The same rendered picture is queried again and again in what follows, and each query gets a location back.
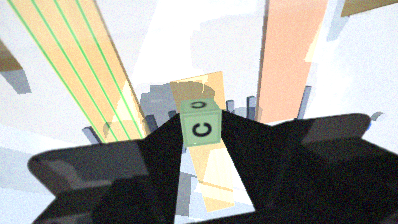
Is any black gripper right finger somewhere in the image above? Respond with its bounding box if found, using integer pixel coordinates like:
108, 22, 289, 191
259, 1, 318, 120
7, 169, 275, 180
221, 110, 371, 210

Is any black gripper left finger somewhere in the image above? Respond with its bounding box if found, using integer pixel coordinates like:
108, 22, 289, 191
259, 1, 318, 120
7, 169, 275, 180
27, 113, 183, 224

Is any pale yellow strip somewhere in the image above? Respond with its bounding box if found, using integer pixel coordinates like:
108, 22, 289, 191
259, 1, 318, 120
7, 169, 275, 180
169, 71, 234, 212

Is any green labelled cube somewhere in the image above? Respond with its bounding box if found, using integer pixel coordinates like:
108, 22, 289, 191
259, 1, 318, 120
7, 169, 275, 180
180, 98, 222, 148

